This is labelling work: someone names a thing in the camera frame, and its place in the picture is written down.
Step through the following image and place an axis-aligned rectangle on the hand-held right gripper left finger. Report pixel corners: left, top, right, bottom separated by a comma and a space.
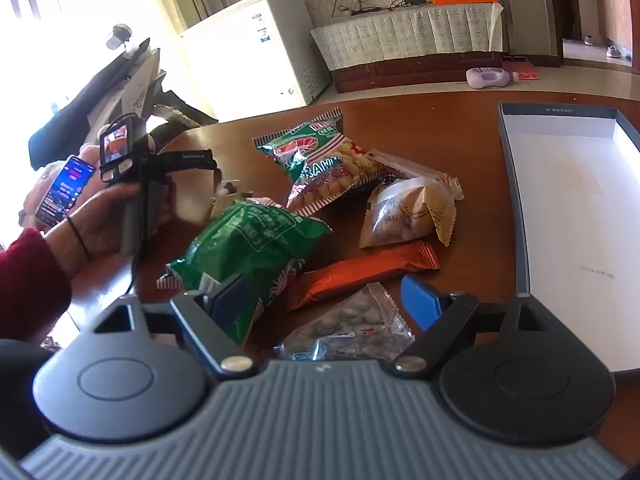
92, 274, 256, 377

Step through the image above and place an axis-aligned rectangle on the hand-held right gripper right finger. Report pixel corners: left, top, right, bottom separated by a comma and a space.
390, 274, 548, 377

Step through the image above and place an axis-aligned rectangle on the large green snack bag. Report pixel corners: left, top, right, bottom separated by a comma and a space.
157, 199, 335, 348

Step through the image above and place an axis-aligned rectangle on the orange snack bar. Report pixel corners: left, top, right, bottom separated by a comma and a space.
285, 241, 441, 313

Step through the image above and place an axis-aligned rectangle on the clear seed packet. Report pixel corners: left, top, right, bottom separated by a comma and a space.
274, 282, 416, 363

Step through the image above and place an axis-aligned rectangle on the gold brown snack packet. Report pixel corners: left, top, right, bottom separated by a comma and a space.
209, 191, 255, 221

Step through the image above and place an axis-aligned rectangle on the beige nut cake packet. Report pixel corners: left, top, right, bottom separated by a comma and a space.
359, 176, 463, 251

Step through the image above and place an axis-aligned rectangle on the green prawn cracker bag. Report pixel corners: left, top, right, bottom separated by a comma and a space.
252, 107, 373, 217

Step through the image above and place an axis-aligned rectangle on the grey box with white inside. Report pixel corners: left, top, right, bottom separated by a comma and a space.
500, 102, 640, 376

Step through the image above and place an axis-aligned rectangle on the person's left hand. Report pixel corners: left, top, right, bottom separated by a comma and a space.
47, 180, 177, 281

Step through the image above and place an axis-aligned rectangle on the smartphone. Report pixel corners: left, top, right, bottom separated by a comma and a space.
35, 155, 98, 228

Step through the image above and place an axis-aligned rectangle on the chair with dark clothes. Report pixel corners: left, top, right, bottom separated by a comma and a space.
27, 22, 221, 171

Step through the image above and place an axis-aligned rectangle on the white chest freezer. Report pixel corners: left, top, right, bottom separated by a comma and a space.
180, 0, 331, 123

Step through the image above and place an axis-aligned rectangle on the dark wooden television cabinet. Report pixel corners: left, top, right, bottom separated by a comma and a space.
330, 52, 506, 94

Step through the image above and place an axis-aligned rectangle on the purple detergent bottle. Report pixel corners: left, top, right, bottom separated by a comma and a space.
466, 66, 521, 90

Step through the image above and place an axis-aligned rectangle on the white lace cabinet cloth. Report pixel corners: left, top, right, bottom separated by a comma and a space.
310, 2, 505, 71

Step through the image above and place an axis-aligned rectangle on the wooden kitchen cabinet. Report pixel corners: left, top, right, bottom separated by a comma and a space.
594, 0, 637, 50

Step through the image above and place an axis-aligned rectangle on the black hair tie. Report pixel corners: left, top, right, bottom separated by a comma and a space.
67, 216, 93, 261

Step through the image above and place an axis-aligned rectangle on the black cable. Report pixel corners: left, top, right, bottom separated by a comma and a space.
120, 252, 142, 306

